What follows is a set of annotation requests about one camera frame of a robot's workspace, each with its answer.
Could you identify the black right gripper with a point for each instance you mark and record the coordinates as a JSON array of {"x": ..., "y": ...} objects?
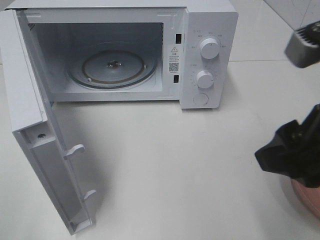
[{"x": 296, "y": 151}]

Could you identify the pink round plate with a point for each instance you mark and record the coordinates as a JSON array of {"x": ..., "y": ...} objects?
[{"x": 310, "y": 197}]

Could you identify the round white door-release button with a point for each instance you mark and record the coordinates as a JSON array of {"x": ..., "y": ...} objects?
[{"x": 200, "y": 99}]

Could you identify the white microwave knob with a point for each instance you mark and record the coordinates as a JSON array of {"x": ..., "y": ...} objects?
[
  {"x": 204, "y": 79},
  {"x": 209, "y": 47}
]

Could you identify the white microwave door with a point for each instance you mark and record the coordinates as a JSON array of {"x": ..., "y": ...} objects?
[{"x": 34, "y": 125}]

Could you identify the white microwave oven body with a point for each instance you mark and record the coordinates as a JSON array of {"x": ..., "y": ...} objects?
[{"x": 176, "y": 27}]

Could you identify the glass microwave turntable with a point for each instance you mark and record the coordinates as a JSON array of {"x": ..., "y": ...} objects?
[{"x": 110, "y": 66}]

